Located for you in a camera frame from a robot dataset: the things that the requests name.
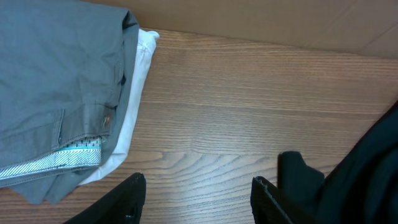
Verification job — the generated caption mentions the folded white garment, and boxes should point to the folded white garment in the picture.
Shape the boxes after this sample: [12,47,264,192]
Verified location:
[80,29,160,185]

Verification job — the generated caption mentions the folded grey shorts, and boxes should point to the folded grey shorts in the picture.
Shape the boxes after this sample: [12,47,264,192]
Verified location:
[1,0,139,204]

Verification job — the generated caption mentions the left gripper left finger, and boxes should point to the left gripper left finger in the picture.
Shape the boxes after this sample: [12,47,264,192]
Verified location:
[65,172,146,224]

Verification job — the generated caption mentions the black t-shirt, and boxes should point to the black t-shirt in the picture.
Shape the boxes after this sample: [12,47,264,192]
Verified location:
[278,105,397,223]

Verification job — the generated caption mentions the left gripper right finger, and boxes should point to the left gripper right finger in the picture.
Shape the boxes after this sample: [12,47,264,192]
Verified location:
[250,176,314,224]

